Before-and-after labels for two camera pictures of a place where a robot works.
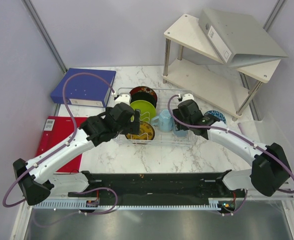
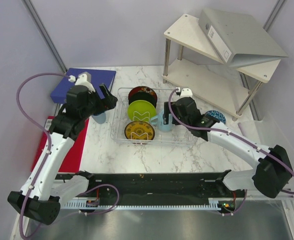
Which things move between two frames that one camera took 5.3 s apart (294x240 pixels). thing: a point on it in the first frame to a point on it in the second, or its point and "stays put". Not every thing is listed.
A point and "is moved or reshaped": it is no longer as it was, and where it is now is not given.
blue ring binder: (84, 90) stays put
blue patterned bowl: (216, 114) stays put
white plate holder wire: (149, 118) stays put
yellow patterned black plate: (147, 132) stays put
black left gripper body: (126, 129) to (96, 105)
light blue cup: (181, 133) is moved or reshaped
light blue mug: (163, 120) stays put
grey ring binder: (239, 38) stays put
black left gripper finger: (137, 122) to (104, 90)
